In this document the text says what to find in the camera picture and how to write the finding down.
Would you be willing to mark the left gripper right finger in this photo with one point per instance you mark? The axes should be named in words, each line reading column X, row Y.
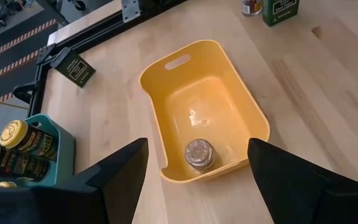
column 284, row 189

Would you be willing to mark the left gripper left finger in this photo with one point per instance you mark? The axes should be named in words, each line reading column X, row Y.
column 126, row 180

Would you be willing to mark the cork-lid glass spice jar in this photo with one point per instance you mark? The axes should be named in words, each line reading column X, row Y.
column 251, row 7
column 200, row 154

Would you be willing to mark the yellow-lid dark spice jar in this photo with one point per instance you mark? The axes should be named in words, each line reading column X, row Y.
column 17, row 165
column 33, row 143
column 5, row 185

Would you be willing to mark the dark green spice tin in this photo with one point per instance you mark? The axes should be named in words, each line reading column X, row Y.
column 280, row 12
column 75, row 70

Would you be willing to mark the teal plastic bin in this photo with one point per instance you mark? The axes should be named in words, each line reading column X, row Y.
column 65, row 149

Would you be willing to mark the yellow plastic bin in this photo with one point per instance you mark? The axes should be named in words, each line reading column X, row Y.
column 204, row 102

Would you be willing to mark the black floor mat striped edge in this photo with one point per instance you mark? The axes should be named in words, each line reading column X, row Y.
column 5, row 59

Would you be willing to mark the black aluminium table frame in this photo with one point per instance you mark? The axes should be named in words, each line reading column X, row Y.
column 104, row 35

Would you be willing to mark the silver metal bracket plate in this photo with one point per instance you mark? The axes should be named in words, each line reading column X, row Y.
column 130, row 9

